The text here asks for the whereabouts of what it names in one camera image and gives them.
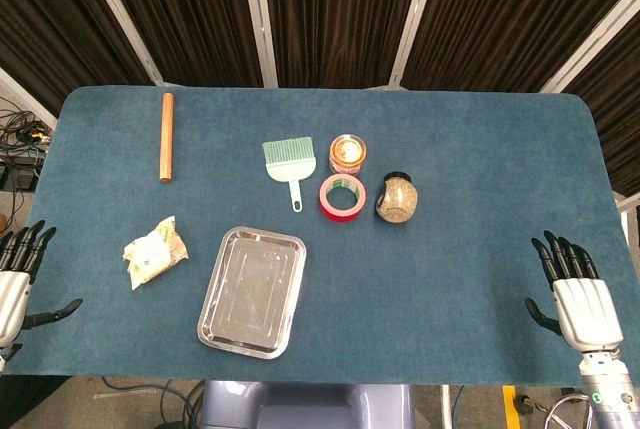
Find chrome wheel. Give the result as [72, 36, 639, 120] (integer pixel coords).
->
[546, 395, 599, 429]

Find yellow-white plastic snack packet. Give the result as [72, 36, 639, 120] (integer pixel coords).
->
[122, 215, 191, 292]

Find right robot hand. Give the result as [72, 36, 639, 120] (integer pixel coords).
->
[524, 230, 625, 351]

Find red tape roll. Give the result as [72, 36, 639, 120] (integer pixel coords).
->
[318, 173, 368, 224]

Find wooden rolling pin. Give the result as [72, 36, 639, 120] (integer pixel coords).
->
[159, 92, 176, 183]

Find dark brown curtain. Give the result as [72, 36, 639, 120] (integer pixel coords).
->
[0, 0, 640, 198]

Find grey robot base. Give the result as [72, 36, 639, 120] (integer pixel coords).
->
[200, 380, 416, 429]

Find stainless steel tray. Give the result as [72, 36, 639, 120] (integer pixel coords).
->
[196, 225, 308, 361]

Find bundle of cables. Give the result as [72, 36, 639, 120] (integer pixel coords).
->
[0, 96, 57, 190]

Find blue table mat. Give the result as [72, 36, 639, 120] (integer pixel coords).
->
[0, 84, 631, 386]

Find glass jar with grains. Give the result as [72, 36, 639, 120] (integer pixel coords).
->
[374, 171, 419, 225]

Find orange lidded jar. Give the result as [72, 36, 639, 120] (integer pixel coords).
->
[328, 133, 368, 176]

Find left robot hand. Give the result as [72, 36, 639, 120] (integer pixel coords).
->
[0, 220, 84, 349]

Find light green hand brush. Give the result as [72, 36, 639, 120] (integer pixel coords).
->
[262, 136, 319, 214]

